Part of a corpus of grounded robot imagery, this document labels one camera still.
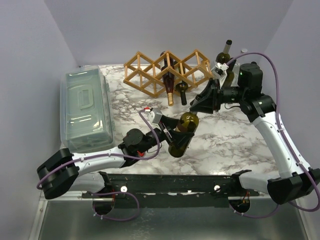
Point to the red black utility knife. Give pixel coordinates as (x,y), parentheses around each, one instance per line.
(140,154)

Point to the red bottle gold foil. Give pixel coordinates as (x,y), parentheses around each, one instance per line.
(168,80)

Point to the green wine bottle brown label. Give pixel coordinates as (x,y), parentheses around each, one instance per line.
(224,56)

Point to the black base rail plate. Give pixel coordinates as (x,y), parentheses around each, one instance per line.
(170,191)

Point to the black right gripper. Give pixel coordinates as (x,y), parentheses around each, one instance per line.
(216,94)

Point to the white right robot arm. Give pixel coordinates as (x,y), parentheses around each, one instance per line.
(294,176)

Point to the wooden wine rack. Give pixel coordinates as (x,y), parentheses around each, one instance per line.
(146,75)

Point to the green bottle silver foil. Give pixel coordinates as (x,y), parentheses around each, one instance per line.
(188,123)

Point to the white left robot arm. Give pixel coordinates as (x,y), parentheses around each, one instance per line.
(58,173)

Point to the dark bottle black neck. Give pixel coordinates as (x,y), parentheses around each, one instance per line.
(182,87)
(230,74)

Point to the clear squat glass bottle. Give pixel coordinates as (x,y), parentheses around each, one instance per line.
(244,50)

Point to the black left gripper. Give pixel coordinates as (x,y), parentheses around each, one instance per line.
(178,138)

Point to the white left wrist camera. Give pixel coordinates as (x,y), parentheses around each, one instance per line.
(154,115)

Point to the clear plastic storage box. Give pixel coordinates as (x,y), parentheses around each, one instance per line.
(86,116)

